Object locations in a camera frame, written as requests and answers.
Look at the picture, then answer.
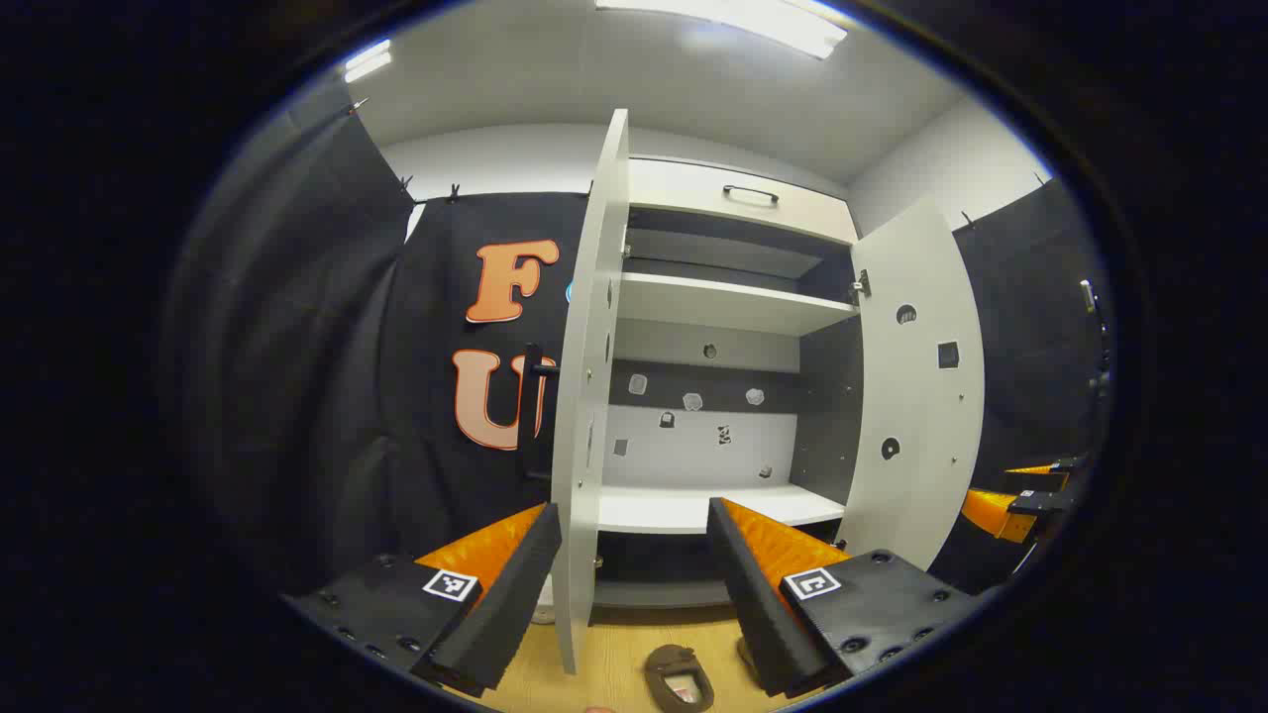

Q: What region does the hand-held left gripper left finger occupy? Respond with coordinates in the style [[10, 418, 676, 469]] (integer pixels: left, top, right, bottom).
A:
[[282, 502, 564, 699]]

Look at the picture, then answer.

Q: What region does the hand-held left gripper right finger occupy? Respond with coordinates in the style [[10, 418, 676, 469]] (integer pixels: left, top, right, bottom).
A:
[[705, 497, 984, 699]]

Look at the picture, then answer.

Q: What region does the white cabinet door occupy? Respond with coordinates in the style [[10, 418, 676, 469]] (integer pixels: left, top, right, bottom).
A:
[[550, 109, 632, 676], [835, 198, 987, 572]]

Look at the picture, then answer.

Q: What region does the white shoe cabinet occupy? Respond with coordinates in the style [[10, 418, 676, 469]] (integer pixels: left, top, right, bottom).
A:
[[591, 153, 863, 610]]

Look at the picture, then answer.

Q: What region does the white cabinet drawer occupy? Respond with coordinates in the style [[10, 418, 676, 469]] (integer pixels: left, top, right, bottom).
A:
[[629, 156, 859, 246]]

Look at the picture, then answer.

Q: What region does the black backdrop cloth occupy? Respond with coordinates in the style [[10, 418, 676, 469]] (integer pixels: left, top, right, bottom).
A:
[[381, 191, 595, 570], [931, 178, 1115, 595], [163, 74, 417, 595]]

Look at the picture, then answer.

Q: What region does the dark equipment stand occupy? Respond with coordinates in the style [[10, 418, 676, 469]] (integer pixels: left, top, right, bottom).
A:
[[1078, 279, 1115, 397]]

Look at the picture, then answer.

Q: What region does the ceiling light panel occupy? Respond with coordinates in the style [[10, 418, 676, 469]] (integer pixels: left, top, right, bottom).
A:
[[594, 0, 850, 60], [342, 38, 394, 84]]

